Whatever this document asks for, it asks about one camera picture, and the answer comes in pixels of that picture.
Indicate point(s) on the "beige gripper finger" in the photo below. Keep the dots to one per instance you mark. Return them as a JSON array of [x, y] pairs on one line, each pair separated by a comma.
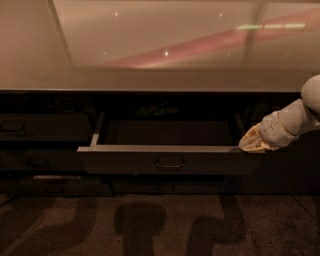
[[261, 147], [252, 138]]

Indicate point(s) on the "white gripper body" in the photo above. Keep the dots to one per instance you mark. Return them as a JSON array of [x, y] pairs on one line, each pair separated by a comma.
[[274, 129]]

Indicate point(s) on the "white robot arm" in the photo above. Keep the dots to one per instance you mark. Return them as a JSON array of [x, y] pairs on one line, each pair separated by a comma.
[[303, 115]]

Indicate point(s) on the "colourful item in top drawer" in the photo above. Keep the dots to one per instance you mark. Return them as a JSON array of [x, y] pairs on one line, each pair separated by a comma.
[[160, 109]]

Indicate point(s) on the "dark grey drawer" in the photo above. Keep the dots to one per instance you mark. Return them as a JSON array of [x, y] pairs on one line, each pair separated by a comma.
[[166, 184], [44, 127], [40, 160], [166, 147], [63, 186]]

